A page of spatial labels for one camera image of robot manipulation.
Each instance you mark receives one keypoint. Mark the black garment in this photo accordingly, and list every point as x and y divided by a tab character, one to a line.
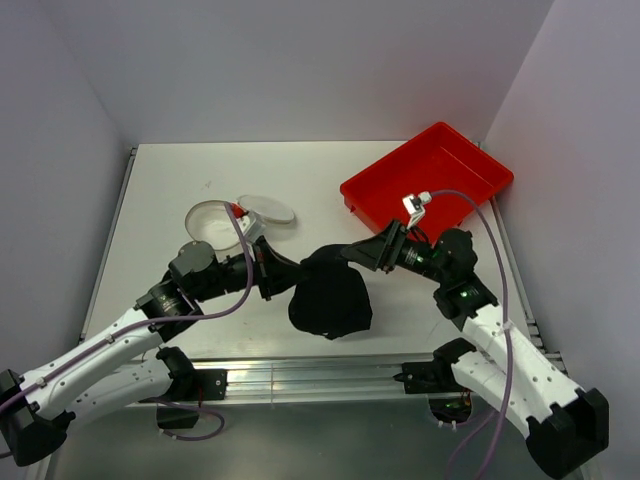
332	300

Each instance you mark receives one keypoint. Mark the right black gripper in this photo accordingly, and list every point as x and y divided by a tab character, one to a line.
380	250

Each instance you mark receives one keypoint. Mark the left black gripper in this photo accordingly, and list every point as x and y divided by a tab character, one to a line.
273	273

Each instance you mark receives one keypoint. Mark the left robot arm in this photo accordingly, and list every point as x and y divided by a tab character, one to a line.
130	361

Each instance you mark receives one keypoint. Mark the red plastic tray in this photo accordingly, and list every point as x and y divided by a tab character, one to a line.
439	158

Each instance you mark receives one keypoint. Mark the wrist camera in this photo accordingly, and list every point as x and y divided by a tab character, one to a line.
414	205
251	224

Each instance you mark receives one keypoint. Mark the white bra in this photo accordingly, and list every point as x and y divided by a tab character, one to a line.
217	230

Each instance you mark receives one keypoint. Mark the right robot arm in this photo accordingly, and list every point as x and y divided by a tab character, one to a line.
563	424

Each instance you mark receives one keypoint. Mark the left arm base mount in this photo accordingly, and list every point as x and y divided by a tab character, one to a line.
180	409

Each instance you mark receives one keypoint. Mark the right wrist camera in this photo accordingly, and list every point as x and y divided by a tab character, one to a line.
414	205

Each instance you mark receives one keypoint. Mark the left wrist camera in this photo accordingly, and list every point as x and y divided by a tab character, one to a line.
251	224

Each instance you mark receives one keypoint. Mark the aluminium rail frame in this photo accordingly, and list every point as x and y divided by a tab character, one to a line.
266	358

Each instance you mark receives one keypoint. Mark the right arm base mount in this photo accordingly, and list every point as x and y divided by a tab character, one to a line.
450	405

